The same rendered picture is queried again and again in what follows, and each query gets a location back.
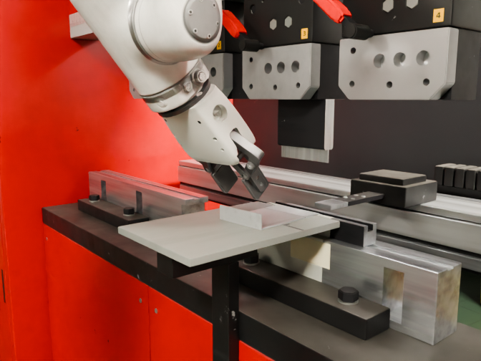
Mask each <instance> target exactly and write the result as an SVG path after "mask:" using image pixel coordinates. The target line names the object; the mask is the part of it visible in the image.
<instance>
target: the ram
mask: <svg viewBox="0 0 481 361"><path fill-rule="evenodd" d="M226 1H234V2H240V3H244V0H226ZM76 12H78V11H77V10H76V9H75V7H74V6H73V5H72V3H71V2H70V0H69V15H70V14H74V13H76ZM70 37H71V39H88V40H98V38H97V37H96V36H95V34H94V33H93V31H92V30H91V29H90V28H89V26H88V25H87V23H86V22H85V23H82V24H78V25H75V26H73V27H70Z"/></svg>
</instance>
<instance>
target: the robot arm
mask: <svg viewBox="0 0 481 361"><path fill-rule="evenodd" d="M70 2H71V3H72V5H73V6H74V7H75V9H76V10H77V11H78V12H79V14H80V15H81V17H82V18H83V19H84V20H85V22H86V23H87V25H88V26H89V28H90V29H91V30H92V31H93V33H94V34H95V36H96V37H97V38H98V40H99V41H100V42H101V43H102V45H103V46H104V48H105V49H106V50H107V52H108V53H109V54H110V56H111V57H112V58H113V60H114V61H115V62H116V64H117V65H118V67H119V68H120V69H121V70H122V72H123V73H124V74H125V76H126V78H128V80H129V81H130V83H131V84H132V86H133V87H134V88H135V89H136V90H137V92H138V93H139V95H140V96H141V98H142V99H143V100H144V101H145V103H146V104H147V106H148V107H149V108H150V109H151V110H152V111H153V112H157V113H158V115H159V116H161V117H162V118H163V120H164V121H165V123H166V125H167V126H168V128H169V129H170V132H171V133H172V134H173V136H174V137H175V139H176V140H177V141H178V143H179V144H180V146H181V147H182V149H183V150H184V151H185V152H186V153H187V154H188V155H189V156H190V157H191V158H192V159H194V160H196V161H197V162H199V163H201V164H202V165H203V168H204V170H205V171H206V172H207V173H211V172H212V173H211V177H212V178H213V180H214V181H215V182H216V183H217V185H218V187H219V188H220V189H221V190H222V192H223V193H228V192H229V190H230V189H231V188H232V187H233V185H234V184H235V183H236V181H237V180H238V177H237V175H236V174H235V173H234V171H233V169H232V168H231V167H230V165H231V166H232V167H233V168H234V169H235V170H236V171H237V172H238V173H239V174H240V175H241V176H242V177H243V178H242V180H241V181H242V182H243V184H244V186H245V187H246V188H247V190H248V192H249V193H250V194H251V196H252V197H253V199H256V200H258V199H259V198H260V197H261V195H262V194H263V192H264V191H265V189H267V187H268V185H269V182H268V180H267V179H266V177H265V176H264V174H263V172H262V171H261V169H260V168H259V165H260V161H261V159H262V158H263V156H264V155H265V153H264V152H263V151H262V150H261V149H259V148H258V147H256V146H255V145H254V143H255V141H256V139H255V137H254V136H253V133H252V132H251V130H250V129H249V127H248V126H247V125H246V123H245V121H244V120H243V118H242V117H241V116H240V114H239V113H238V111H237V110H236V109H235V108H234V106H233V105H232V104H231V102H230V101H229V100H228V98H227V97H226V96H225V95H224V94H223V93H222V92H221V91H220V90H219V89H218V88H217V87H216V86H215V85H213V84H211V83H210V80H209V71H208V69H207V68H206V66H205V65H204V63H203V61H202V59H201V58H202V57H204V56H206V55H208V54H210V53H211V52H212V51H213V50H214V49H215V47H216V46H217V44H218V41H219V39H220V36H221V30H222V24H223V11H222V0H70ZM237 149H238V150H239V152H238V151H237ZM243 157H244V158H245V159H246V160H247V161H248V162H247V163H246V166H245V168H244V167H243V166H242V165H241V164H240V163H239V162H240V161H241V159H242V158H243Z"/></svg>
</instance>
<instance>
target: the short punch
mask: <svg viewBox="0 0 481 361"><path fill-rule="evenodd" d="M333 139H334V100H278V145H281V157H285V158H295V159H301V160H311V161H317V162H322V163H328V162H329V150H331V149H332V148H333Z"/></svg>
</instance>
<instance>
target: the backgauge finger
mask: <svg viewBox="0 0 481 361"><path fill-rule="evenodd" d="M436 199H437V181H435V180H427V176H426V175H422V174H416V173H406V172H400V171H394V170H384V169H383V170H375V171H370V172H365V173H360V174H359V178H354V179H351V192H350V195H349V196H343V197H339V198H332V199H329V200H325V201H318V202H315V207H317V208H323V209H327V210H330V211H331V210H334V209H338V208H344V207H347V206H353V205H356V204H360V203H366V202H373V203H380V204H384V205H388V206H395V207H400V208H408V207H411V206H416V205H419V204H422V203H427V202H430V201H436Z"/></svg>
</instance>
